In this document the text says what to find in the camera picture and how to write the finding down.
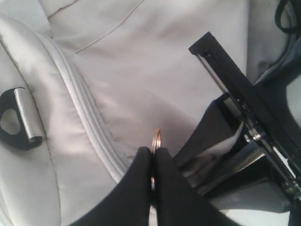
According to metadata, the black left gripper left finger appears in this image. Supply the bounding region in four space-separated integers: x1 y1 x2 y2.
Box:
72 147 151 226

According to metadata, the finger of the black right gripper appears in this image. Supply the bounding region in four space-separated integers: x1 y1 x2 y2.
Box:
185 144 292 202
174 93 243 170

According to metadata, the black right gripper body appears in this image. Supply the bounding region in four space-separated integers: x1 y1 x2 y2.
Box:
189 32 301 199

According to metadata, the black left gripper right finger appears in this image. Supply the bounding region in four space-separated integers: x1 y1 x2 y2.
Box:
154 148 238 226

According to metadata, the brass zipper pull ring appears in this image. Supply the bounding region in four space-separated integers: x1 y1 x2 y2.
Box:
150 128 163 191

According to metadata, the beige fabric duffel bag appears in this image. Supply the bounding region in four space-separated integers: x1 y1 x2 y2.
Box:
0 0 294 226

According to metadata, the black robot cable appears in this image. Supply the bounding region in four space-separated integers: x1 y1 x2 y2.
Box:
274 0 301 36

